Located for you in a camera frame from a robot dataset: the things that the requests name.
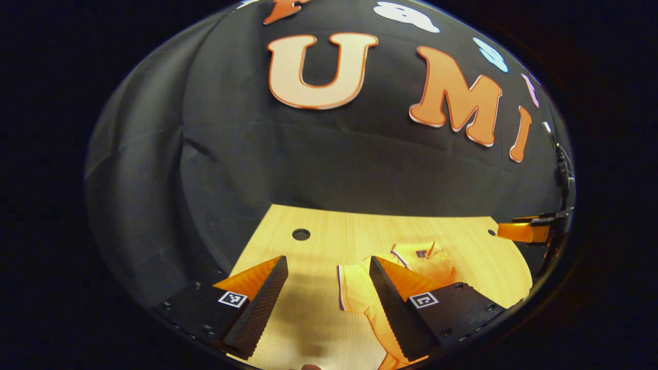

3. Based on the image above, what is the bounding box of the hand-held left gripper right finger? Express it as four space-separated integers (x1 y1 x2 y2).
369 255 522 363

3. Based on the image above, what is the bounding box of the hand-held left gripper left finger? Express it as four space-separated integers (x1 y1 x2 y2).
149 255 289 360

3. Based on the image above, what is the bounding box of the orange T-shirt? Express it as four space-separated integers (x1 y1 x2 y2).
337 242 458 370

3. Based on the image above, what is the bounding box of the dark grey side cloth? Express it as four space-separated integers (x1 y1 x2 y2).
85 21 232 309

